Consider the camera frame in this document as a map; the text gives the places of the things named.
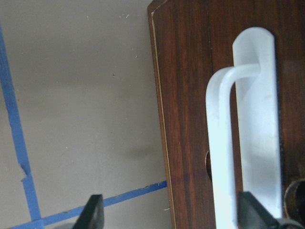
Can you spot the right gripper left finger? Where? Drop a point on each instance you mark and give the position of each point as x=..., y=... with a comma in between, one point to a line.
x=92, y=216

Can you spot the white drawer handle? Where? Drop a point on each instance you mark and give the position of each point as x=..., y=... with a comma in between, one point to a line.
x=253, y=75

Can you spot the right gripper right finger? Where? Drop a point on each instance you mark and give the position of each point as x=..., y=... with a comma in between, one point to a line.
x=252, y=214

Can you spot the wooden drawer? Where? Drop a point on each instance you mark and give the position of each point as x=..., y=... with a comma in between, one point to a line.
x=191, y=40

